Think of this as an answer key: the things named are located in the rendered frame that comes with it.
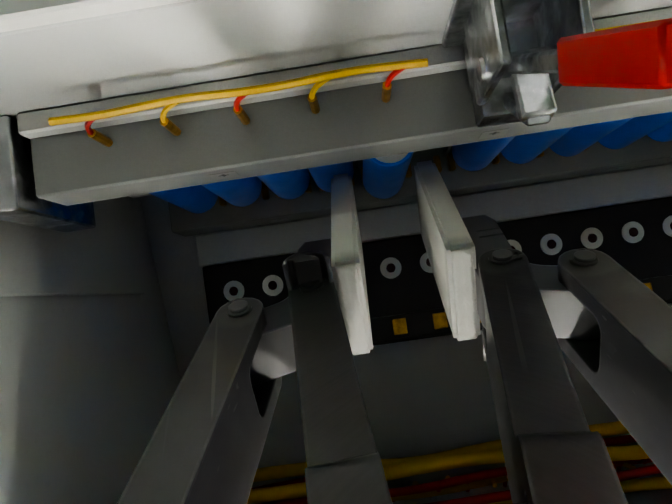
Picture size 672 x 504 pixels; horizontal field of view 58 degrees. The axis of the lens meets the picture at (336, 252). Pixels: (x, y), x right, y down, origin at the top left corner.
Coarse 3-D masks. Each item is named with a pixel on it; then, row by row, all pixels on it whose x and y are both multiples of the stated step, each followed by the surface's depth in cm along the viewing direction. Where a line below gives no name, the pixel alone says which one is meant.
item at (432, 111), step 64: (384, 64) 16; (128, 128) 18; (192, 128) 18; (256, 128) 18; (320, 128) 17; (384, 128) 17; (448, 128) 17; (512, 128) 18; (64, 192) 18; (128, 192) 19
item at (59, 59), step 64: (0, 0) 12; (64, 0) 12; (128, 0) 12; (192, 0) 13; (256, 0) 13; (320, 0) 13; (384, 0) 14; (448, 0) 14; (640, 0) 16; (0, 64) 14; (64, 64) 15; (128, 64) 15; (192, 64) 16; (256, 64) 16; (0, 128) 17; (0, 192) 17; (512, 192) 30; (576, 192) 30; (640, 192) 30; (0, 256) 19; (64, 256) 23; (128, 256) 29; (256, 256) 31
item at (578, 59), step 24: (648, 24) 7; (576, 48) 10; (600, 48) 9; (624, 48) 8; (648, 48) 7; (528, 72) 13; (552, 72) 11; (576, 72) 10; (600, 72) 9; (624, 72) 8; (648, 72) 7; (528, 96) 14; (552, 96) 14
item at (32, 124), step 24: (600, 24) 17; (624, 24) 17; (432, 48) 17; (456, 48) 17; (288, 72) 17; (312, 72) 17; (384, 72) 17; (408, 72) 17; (432, 72) 17; (120, 96) 17; (144, 96) 17; (168, 96) 17; (264, 96) 17; (288, 96) 17; (24, 120) 17; (96, 120) 17; (120, 120) 17
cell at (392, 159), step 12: (384, 156) 21; (396, 156) 21; (408, 156) 21; (372, 168) 22; (384, 168) 21; (396, 168) 21; (372, 180) 24; (384, 180) 23; (396, 180) 23; (372, 192) 26; (384, 192) 25; (396, 192) 27
